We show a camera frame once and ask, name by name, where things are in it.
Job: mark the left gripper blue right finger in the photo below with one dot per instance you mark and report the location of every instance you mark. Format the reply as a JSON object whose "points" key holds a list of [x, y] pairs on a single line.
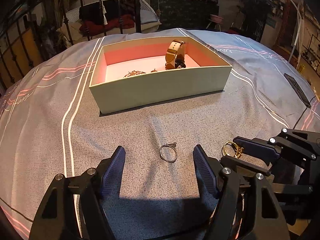
{"points": [[246, 209]]}

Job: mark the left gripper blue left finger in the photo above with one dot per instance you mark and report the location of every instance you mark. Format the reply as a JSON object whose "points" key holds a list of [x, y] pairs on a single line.
{"points": [[56, 215]]}

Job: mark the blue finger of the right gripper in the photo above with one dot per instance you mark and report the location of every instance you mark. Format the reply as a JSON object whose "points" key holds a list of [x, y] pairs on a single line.
{"points": [[244, 168], [297, 146]]}

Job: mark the tan leather strap watch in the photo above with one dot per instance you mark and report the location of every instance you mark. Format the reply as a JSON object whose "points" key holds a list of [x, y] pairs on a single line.
{"points": [[174, 58]]}

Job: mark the gold hoop bangle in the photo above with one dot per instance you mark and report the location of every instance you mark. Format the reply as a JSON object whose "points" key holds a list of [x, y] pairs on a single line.
{"points": [[133, 73]]}

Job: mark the black smartphone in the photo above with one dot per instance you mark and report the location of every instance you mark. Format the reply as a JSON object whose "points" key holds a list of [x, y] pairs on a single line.
{"points": [[296, 87]]}

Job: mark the blue plaid bedsheet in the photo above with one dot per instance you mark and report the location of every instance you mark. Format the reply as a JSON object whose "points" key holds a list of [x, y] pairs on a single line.
{"points": [[51, 124]]}

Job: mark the mint box with pink interior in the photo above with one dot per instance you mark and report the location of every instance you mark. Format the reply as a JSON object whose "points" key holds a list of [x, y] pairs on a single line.
{"points": [[205, 72]]}

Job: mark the green potted plant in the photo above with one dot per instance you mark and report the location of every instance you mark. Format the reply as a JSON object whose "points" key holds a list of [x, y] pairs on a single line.
{"points": [[255, 17]]}

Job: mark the pink stool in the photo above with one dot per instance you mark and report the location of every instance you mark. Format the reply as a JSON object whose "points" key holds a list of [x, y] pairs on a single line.
{"points": [[215, 19]]}

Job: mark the white gooseneck lamp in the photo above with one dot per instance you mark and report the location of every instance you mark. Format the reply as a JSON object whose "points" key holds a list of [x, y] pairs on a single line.
{"points": [[286, 44]]}

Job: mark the dark floral cabinet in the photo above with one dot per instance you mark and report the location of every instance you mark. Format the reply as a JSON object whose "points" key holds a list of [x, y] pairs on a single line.
{"points": [[186, 14]]}

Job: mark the black iron bed frame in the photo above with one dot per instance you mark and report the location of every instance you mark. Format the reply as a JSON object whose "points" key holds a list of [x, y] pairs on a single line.
{"points": [[44, 24]]}

